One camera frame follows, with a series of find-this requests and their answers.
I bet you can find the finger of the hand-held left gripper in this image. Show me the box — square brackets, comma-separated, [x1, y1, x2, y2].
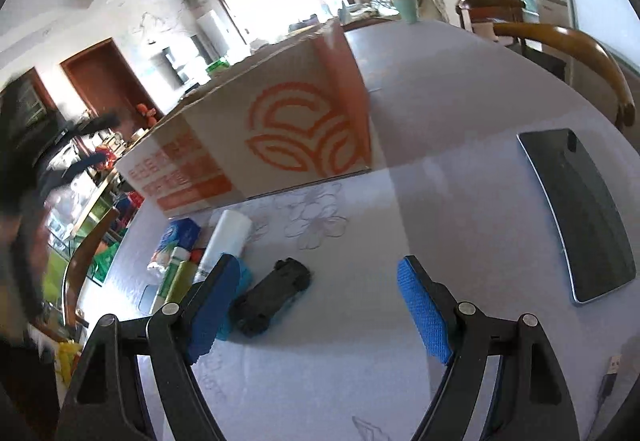
[64, 110, 123, 143]
[59, 152, 110, 183]

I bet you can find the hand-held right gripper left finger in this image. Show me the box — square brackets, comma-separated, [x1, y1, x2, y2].
[54, 253, 242, 441]

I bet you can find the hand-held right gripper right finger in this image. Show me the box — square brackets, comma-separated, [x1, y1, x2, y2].
[397, 255, 581, 441]

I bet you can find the black toy car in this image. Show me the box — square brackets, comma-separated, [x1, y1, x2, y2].
[229, 257, 312, 336]

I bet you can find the orange printed cardboard box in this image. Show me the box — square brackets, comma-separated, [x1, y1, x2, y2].
[115, 18, 373, 217]

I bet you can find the person's left forearm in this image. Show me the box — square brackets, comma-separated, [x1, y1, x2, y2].
[0, 211, 51, 337]

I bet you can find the white floral desktop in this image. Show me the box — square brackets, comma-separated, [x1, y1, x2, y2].
[42, 18, 640, 441]

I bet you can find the green snack packet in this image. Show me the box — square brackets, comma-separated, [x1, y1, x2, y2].
[152, 246, 201, 315]

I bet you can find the wooden display cabinet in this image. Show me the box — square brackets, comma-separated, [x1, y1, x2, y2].
[0, 66, 68, 142]

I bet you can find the white plastic bottle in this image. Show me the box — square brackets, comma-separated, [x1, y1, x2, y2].
[199, 210, 252, 272]

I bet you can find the blue tissue packet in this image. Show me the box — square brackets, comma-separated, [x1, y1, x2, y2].
[155, 218, 202, 262]

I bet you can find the curved-back wooden chair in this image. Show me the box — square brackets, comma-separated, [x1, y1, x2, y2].
[492, 22, 637, 131]
[62, 207, 121, 327]
[456, 0, 526, 29]

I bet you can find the green plastic crate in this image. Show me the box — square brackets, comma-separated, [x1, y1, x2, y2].
[90, 241, 121, 284]

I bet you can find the white standing air conditioner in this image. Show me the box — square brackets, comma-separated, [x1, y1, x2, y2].
[196, 8, 233, 62]

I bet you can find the dark grey tablet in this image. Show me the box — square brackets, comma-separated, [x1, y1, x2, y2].
[516, 128, 638, 306]

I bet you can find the person's dark clothing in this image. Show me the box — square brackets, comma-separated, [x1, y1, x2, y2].
[0, 336, 63, 441]

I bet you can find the teal bin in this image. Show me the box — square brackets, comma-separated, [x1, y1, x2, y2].
[391, 0, 420, 24]

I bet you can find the USB cable plug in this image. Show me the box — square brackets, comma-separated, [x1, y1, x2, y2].
[587, 353, 623, 441]

